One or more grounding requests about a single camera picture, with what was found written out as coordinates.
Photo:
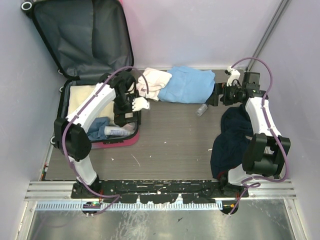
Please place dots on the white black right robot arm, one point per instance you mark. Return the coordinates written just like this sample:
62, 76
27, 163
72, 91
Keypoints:
249, 146

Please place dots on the clear plastic cup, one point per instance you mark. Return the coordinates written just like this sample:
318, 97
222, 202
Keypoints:
130, 127

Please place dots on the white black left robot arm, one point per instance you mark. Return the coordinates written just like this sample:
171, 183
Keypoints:
70, 131

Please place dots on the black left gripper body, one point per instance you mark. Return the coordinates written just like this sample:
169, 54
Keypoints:
122, 106

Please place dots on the white plastic bottle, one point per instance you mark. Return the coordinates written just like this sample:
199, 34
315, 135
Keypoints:
116, 131

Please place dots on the blue folded shirt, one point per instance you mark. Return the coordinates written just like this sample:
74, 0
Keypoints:
188, 86

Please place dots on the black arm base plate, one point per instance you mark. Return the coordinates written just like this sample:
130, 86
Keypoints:
168, 191

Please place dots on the beige cloth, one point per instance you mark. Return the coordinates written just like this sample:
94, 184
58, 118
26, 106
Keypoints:
79, 93

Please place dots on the aluminium corner post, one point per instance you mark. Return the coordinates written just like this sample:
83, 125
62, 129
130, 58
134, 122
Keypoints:
275, 19

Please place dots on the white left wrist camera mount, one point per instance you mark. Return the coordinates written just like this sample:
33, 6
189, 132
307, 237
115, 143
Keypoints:
140, 103

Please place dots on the navy garment with red trim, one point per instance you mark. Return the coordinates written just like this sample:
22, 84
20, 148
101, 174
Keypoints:
231, 144

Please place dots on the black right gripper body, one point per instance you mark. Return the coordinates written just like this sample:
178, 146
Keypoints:
231, 94

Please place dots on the small clear vial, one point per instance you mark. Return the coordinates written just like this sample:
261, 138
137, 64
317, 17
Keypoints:
201, 110

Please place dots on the aluminium frame rail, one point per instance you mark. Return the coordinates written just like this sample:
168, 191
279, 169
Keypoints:
61, 190

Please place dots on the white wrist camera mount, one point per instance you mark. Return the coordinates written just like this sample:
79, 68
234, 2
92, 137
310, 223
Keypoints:
233, 74
140, 103

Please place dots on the dark blue patterned cloth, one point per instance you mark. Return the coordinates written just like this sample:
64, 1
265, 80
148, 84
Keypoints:
96, 131

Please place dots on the pink teal open suitcase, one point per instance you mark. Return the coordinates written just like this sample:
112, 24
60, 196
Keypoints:
86, 39

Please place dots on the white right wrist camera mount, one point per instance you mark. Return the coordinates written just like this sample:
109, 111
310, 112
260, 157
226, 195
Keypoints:
233, 74

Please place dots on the white slotted cable duct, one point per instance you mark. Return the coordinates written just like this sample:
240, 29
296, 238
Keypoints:
87, 206

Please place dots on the pink white folded garment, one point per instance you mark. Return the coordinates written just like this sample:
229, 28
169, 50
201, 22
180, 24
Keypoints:
156, 80

